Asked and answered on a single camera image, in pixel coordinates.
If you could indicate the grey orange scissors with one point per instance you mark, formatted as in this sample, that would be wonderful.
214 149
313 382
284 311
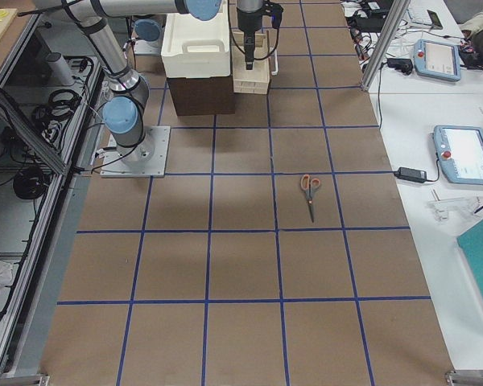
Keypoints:
310 185

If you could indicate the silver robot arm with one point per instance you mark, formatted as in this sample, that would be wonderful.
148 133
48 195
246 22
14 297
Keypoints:
123 114
249 21

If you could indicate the dark brown drawer cabinet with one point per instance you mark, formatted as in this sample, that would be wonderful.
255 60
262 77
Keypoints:
202 96

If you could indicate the white plastic tray box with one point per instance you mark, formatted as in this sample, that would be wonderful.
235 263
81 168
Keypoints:
196 49

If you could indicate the far blue teach pendant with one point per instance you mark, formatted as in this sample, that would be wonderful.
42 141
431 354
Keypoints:
437 60

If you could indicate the blue teach pendant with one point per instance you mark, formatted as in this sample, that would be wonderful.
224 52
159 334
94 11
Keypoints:
437 60
460 151

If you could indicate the white cylinder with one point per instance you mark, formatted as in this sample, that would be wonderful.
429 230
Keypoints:
60 68

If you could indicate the black power adapter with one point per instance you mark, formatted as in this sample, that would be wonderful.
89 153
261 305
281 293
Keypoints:
412 175

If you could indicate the near blue teach pendant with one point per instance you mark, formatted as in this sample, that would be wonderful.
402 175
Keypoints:
460 151

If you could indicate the clear acrylic part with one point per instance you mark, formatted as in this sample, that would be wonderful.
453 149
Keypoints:
469 208

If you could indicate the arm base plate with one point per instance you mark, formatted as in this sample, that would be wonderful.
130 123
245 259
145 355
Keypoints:
148 159

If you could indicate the aluminium frame post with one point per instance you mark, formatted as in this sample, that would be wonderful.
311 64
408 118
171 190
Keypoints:
389 29

